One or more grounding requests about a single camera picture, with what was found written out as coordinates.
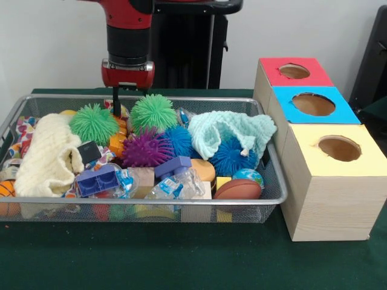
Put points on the dark green table cloth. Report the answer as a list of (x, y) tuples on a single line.
[(181, 256), (378, 111)]

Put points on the polka dot cloth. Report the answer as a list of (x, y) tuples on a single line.
[(124, 112)]

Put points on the wooden box with three holes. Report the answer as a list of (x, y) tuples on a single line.
[(332, 205)]

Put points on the black upright panel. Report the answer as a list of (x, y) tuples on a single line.
[(372, 60)]

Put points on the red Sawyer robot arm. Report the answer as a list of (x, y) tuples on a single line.
[(128, 42)]

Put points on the brown toy football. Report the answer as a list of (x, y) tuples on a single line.
[(237, 188)]

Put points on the mint knitted cloth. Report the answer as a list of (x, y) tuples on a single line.
[(211, 133)]

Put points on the purple toy building brick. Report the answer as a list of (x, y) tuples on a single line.
[(95, 182)]

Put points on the blue spiky rubber ball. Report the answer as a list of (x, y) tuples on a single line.
[(229, 157), (180, 140)]

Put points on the globe print ball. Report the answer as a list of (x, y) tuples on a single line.
[(248, 176)]

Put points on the green spiky rubber ball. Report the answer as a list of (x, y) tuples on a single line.
[(152, 113), (92, 124)]

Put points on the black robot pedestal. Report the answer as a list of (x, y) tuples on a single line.
[(187, 54)]

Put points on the cream knitted cloth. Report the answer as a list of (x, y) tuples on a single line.
[(45, 157)]

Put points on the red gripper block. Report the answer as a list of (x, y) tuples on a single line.
[(127, 78)]

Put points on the purple spiky rubber ball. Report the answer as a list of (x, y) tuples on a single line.
[(145, 149)]

